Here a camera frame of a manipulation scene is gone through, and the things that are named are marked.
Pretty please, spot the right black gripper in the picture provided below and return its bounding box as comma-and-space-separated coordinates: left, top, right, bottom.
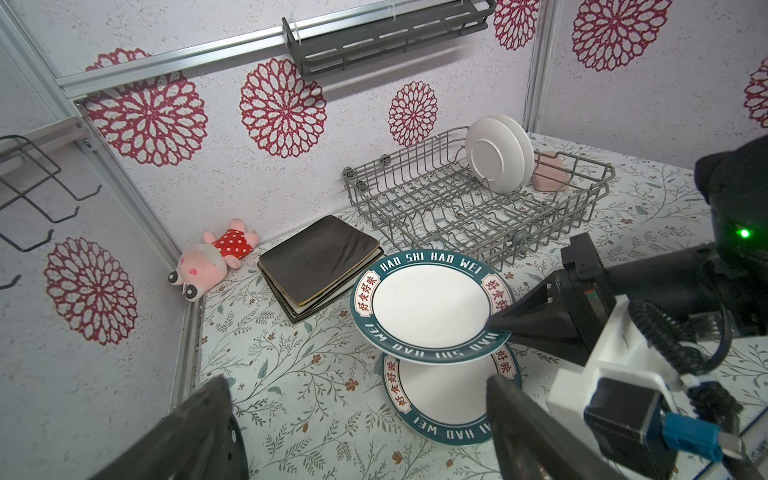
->
486, 233, 617, 366

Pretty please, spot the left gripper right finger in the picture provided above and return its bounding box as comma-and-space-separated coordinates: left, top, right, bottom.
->
486, 375, 622, 479

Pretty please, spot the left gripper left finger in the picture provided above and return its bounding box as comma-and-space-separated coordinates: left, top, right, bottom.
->
93, 376, 234, 480

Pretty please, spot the white round plate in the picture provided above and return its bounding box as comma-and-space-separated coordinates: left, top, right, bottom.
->
465, 114, 535, 194
380, 346, 522, 446
350, 249, 513, 365

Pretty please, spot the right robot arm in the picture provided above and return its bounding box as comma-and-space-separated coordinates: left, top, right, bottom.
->
487, 137, 767, 365

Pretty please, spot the pink sponge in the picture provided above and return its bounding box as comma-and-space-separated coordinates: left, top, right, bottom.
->
531, 151, 571, 192

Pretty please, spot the pink pig plush toy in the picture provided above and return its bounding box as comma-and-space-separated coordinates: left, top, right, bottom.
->
167, 219, 259, 302

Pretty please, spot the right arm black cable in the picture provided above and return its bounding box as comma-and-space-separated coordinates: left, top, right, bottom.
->
626, 257, 745, 421

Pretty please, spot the grey wire dish rack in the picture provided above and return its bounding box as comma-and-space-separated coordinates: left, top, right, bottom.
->
342, 127, 615, 269

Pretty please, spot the black wire wall basket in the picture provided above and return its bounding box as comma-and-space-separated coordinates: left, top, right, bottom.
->
0, 134, 103, 292

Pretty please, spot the grey wall shelf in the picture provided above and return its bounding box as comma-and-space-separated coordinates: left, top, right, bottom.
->
282, 1, 497, 79

